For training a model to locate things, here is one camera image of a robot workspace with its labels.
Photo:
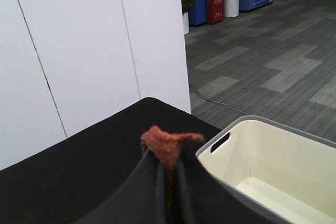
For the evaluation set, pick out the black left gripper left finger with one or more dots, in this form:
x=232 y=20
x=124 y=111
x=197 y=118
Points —
x=140 y=199

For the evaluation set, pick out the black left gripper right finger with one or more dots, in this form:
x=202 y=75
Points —
x=210 y=201

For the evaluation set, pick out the brown towel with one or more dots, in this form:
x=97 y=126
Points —
x=167 y=149

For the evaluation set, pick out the black table cloth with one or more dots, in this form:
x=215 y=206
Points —
x=70 y=179

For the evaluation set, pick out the cream bin with grey rim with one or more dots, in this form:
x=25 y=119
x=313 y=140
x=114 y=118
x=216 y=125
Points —
x=285 y=173

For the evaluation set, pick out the white partition panel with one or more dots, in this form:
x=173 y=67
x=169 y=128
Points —
x=68 y=64

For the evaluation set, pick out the white plant pot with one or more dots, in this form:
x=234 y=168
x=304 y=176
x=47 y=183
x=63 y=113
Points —
x=231 y=8

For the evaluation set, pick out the red fire extinguisher box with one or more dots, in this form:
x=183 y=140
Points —
x=214 y=11

